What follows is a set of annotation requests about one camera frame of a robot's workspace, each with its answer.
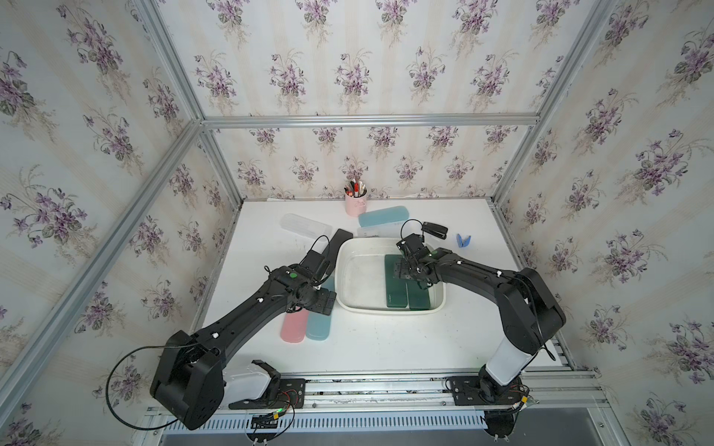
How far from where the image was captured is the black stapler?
3.59ft

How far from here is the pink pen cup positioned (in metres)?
1.10

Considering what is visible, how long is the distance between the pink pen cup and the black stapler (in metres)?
0.27
